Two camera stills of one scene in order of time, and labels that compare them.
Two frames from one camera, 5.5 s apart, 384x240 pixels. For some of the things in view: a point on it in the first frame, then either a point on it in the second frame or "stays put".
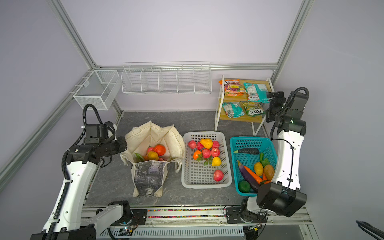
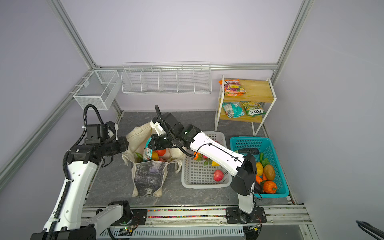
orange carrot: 258,180 stays put
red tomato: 160,149 stays put
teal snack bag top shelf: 257,92 -> 147,153
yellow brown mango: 153,155 stays put
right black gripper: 282,102 -> 156,138
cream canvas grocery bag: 148,177 stays put
